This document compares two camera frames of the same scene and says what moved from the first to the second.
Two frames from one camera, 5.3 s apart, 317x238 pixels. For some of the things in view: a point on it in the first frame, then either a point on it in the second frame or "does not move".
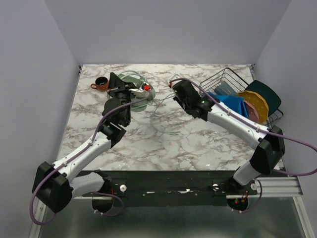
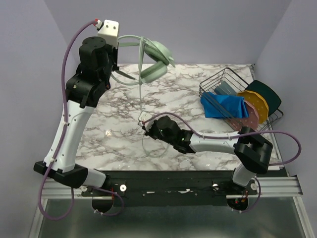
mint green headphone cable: [155, 101] to [140, 93]
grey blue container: [224, 89] does not move
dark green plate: [273, 100] does not move
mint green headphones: [139, 90] to [154, 58]
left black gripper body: [122, 93] to [112, 58]
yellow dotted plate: [260, 105] does not move
